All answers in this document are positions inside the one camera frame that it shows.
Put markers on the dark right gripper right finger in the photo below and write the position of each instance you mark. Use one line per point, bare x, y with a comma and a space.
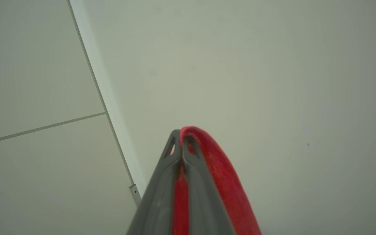
204, 202

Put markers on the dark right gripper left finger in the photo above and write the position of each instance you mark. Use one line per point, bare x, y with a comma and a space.
157, 202

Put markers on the red Bulls jersey shirt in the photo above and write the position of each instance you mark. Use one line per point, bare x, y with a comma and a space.
227, 182

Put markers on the grey metal wall rail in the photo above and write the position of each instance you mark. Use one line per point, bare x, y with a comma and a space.
135, 193

